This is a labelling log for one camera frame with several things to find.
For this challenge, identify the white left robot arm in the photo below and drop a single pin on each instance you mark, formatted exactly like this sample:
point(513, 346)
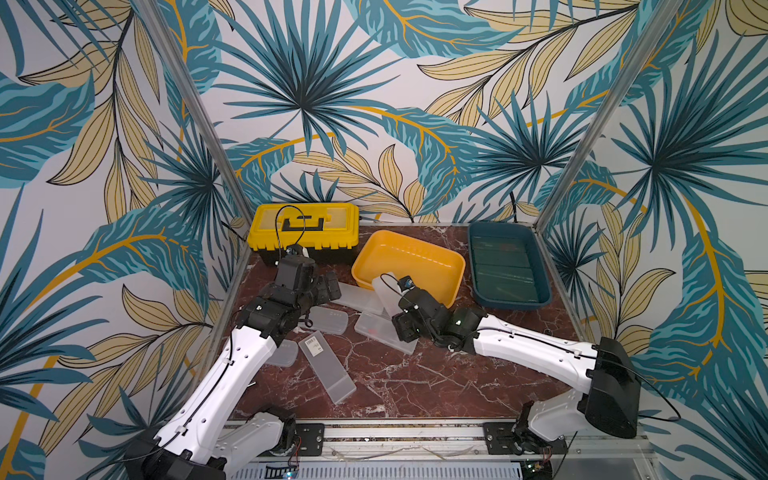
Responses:
point(193, 443)

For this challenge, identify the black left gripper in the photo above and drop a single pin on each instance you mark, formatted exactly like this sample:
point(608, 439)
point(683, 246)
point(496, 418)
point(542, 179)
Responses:
point(324, 295)

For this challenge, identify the aluminium frame post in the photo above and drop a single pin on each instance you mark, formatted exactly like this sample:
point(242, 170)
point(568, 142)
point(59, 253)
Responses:
point(624, 80)
point(160, 33)

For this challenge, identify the clear pencil case labelled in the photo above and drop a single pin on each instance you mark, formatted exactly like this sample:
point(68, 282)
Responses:
point(327, 367)

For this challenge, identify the clear pencil case top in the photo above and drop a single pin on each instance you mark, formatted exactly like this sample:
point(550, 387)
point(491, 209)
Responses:
point(360, 299)

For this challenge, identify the yellow black toolbox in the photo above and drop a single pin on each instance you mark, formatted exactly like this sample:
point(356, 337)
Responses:
point(328, 232)

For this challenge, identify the right aluminium frame post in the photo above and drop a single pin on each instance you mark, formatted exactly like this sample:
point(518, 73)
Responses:
point(624, 80)

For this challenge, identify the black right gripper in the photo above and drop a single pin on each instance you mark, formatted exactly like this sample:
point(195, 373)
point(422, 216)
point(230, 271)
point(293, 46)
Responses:
point(405, 325)

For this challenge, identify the teal plastic tray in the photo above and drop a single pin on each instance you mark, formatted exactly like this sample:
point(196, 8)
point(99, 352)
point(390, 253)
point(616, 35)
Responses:
point(507, 268)

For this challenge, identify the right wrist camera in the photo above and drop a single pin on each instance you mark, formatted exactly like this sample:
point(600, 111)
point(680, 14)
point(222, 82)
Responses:
point(404, 285)

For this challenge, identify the clear pencil case pink inside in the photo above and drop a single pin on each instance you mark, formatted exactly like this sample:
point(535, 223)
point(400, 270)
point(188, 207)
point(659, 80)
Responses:
point(382, 330)

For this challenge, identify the yellow plastic tray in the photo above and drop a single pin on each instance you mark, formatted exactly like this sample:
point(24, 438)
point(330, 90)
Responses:
point(433, 268)

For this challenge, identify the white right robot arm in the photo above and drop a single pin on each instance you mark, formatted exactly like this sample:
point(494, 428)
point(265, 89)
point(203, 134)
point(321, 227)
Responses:
point(604, 390)

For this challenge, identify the left aluminium frame post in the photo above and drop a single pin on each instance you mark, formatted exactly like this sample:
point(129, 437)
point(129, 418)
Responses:
point(160, 33)

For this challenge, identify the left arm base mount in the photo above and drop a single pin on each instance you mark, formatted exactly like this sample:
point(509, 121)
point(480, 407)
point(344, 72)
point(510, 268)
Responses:
point(303, 439)

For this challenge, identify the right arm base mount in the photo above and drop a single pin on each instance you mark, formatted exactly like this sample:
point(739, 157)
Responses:
point(504, 438)

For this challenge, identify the aluminium front rail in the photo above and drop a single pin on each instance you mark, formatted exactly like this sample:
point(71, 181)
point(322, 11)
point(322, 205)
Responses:
point(426, 449)

